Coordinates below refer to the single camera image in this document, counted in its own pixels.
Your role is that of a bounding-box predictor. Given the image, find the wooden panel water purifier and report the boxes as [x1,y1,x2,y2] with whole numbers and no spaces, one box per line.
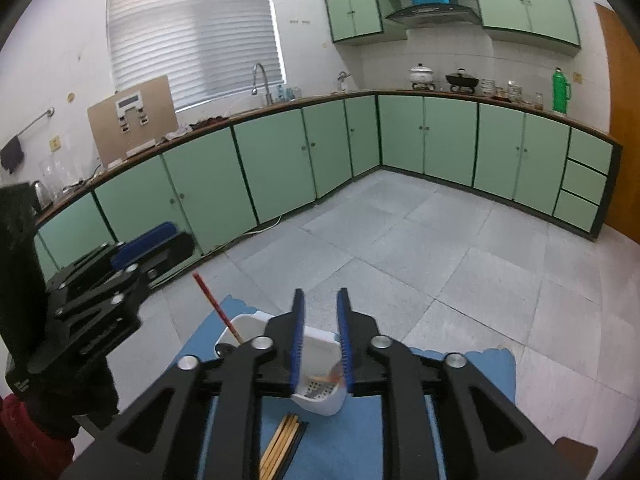
[87,75,179,168]

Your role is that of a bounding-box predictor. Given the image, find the steel electric kettle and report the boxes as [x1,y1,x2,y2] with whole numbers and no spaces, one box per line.
[30,180,54,209]

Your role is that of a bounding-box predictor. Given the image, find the blue table mat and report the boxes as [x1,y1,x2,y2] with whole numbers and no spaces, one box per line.
[177,294,518,480]

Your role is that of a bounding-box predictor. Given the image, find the green wall cabinets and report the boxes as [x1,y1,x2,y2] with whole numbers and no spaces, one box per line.
[318,0,583,56]

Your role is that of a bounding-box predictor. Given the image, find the white window blind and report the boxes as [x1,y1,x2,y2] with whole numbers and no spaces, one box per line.
[106,0,287,111]

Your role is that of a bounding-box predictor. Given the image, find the white floor cable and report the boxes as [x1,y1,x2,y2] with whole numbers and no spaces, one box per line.
[200,214,284,257]

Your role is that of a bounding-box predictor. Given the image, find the white enamel pot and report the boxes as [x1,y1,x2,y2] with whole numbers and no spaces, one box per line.
[408,63,435,87]

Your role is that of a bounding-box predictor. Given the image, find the green thermos flask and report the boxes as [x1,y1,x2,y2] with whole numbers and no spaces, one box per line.
[551,67,572,114]

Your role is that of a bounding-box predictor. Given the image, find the dark hanging towel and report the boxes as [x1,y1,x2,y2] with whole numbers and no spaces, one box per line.
[0,136,25,175]

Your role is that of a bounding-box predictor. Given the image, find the black wok with lid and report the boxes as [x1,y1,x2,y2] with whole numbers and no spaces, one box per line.
[445,69,481,92]

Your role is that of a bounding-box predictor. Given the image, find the green base cabinet with drawers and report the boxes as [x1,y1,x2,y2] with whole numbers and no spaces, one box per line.
[375,91,623,241]

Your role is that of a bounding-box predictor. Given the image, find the white two-compartment utensil holder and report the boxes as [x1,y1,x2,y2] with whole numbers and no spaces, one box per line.
[212,311,348,417]

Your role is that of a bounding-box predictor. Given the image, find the brown wooden door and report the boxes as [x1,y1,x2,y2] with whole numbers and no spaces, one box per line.
[594,2,640,246]

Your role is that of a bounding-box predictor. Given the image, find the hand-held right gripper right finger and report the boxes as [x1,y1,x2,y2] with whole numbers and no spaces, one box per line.
[336,287,586,480]

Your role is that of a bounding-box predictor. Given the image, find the steel towel bar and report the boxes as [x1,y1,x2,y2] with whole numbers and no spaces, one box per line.
[12,108,55,142]

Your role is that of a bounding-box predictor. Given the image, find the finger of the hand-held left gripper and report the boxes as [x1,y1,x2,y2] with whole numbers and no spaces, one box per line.
[47,224,179,306]
[27,234,197,373]

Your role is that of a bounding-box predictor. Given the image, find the rags on counter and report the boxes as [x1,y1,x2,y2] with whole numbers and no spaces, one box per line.
[164,116,232,139]

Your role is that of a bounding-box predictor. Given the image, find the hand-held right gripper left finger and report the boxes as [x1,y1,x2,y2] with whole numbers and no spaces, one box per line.
[60,288,307,480]

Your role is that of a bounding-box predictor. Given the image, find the black chopstick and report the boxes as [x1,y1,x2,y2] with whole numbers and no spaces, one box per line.
[277,422,304,480]
[282,423,309,480]

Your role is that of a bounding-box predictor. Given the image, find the light wooden chopstick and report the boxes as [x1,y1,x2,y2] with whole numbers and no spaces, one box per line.
[259,414,293,478]
[265,415,301,480]

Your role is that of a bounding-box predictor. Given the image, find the range hood with blue chimney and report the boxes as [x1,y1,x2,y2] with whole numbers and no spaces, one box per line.
[384,0,481,28]

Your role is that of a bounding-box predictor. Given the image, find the steel kitchen faucet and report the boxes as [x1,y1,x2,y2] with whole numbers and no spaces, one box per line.
[251,62,274,107]

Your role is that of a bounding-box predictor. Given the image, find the clear glass pitcher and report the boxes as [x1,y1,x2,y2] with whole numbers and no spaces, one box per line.
[41,157,81,192]

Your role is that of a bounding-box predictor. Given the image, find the red patterned chopstick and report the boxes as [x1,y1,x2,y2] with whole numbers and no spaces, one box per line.
[311,367,346,386]
[193,273,244,347]

